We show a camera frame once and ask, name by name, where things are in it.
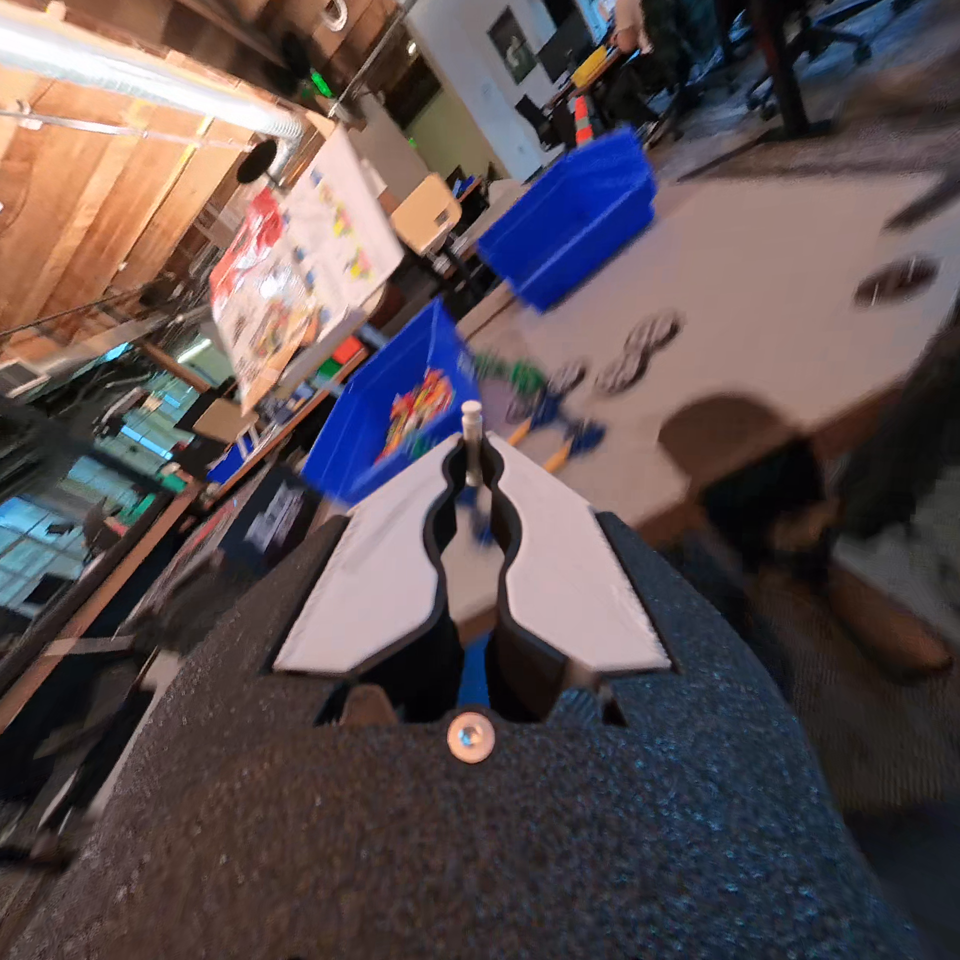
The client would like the blue plastic bin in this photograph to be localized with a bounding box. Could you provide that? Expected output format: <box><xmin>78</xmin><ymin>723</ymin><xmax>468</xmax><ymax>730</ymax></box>
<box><xmin>477</xmin><ymin>128</ymin><xmax>658</xmax><ymax>313</ymax></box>

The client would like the blue bin with white label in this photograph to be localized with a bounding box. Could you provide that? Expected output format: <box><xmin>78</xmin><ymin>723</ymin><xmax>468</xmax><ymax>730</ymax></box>
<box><xmin>300</xmin><ymin>297</ymin><xmax>484</xmax><ymax>507</ymax></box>

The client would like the silver air duct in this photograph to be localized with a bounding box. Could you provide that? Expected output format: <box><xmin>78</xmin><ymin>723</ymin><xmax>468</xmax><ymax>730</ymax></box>
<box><xmin>0</xmin><ymin>12</ymin><xmax>309</xmax><ymax>144</ymax></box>

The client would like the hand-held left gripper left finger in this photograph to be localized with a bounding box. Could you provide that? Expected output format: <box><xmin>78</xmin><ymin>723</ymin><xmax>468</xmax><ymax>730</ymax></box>
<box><xmin>273</xmin><ymin>435</ymin><xmax>460</xmax><ymax>679</ymax></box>

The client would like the pile of colourful toy pieces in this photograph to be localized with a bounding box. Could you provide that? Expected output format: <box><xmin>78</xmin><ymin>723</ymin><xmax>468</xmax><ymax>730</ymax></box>
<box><xmin>386</xmin><ymin>368</ymin><xmax>456</xmax><ymax>459</ymax></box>

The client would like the beige chair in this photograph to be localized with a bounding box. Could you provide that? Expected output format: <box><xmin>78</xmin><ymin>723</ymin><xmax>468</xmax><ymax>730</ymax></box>
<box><xmin>387</xmin><ymin>173</ymin><xmax>463</xmax><ymax>259</ymax></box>

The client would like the grey toy rod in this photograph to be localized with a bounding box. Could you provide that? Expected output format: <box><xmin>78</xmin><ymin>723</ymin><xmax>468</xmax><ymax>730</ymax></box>
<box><xmin>459</xmin><ymin>399</ymin><xmax>486</xmax><ymax>489</ymax></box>

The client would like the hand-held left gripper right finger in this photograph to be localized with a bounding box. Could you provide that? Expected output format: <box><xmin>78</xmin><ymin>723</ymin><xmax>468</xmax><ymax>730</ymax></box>
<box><xmin>491</xmin><ymin>435</ymin><xmax>673</xmax><ymax>679</ymax></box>

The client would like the blue yellow toy rod frame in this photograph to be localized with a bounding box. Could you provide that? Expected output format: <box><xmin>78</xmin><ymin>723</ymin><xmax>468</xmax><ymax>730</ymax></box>
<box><xmin>458</xmin><ymin>348</ymin><xmax>609</xmax><ymax>474</ymax></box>

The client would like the white picture poster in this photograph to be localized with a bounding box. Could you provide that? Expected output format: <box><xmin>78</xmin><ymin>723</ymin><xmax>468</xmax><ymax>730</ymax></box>
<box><xmin>207</xmin><ymin>128</ymin><xmax>406</xmax><ymax>414</ymax></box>

